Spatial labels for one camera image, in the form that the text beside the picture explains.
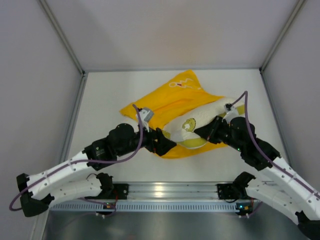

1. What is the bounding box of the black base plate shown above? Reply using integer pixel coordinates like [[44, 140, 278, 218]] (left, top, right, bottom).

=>
[[216, 183, 239, 201], [109, 183, 130, 200]]

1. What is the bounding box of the right aluminium frame post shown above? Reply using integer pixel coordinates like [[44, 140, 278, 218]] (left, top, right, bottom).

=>
[[259, 0, 308, 75]]

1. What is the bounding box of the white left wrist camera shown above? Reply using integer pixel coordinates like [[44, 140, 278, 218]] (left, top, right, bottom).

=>
[[136, 107, 154, 132]]

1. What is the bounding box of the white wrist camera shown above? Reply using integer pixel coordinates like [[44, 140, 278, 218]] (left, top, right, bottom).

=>
[[136, 107, 154, 132], [223, 103, 240, 124]]

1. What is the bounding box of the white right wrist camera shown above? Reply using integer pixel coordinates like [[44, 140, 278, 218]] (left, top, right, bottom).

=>
[[223, 103, 240, 124]]

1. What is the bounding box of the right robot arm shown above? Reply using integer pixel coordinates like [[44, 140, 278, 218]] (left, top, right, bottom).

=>
[[194, 116, 320, 240]]

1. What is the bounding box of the white slotted cable duct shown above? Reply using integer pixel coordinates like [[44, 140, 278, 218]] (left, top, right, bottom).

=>
[[50, 200, 243, 213]]

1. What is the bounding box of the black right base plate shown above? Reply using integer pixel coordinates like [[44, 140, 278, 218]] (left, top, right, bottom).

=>
[[216, 183, 239, 201]]

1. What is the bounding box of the aluminium mounting rail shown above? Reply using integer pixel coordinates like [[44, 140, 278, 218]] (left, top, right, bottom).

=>
[[39, 181, 312, 201]]

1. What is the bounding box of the aluminium frame post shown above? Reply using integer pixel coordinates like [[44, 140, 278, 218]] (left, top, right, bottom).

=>
[[259, 0, 308, 75], [37, 0, 86, 76]]

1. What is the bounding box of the white pillow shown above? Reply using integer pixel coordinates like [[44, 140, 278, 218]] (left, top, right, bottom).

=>
[[162, 97, 236, 150]]

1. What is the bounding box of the left aluminium frame post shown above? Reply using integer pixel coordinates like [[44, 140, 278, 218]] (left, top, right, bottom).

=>
[[37, 0, 86, 76]]

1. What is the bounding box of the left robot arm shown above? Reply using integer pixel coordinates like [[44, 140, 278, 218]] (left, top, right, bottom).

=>
[[16, 123, 177, 218]]

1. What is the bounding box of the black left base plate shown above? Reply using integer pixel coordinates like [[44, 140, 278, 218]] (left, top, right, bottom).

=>
[[109, 183, 130, 200]]

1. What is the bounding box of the yellow Pikachu pillowcase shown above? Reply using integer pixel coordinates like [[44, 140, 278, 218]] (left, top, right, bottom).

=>
[[134, 70, 226, 159]]

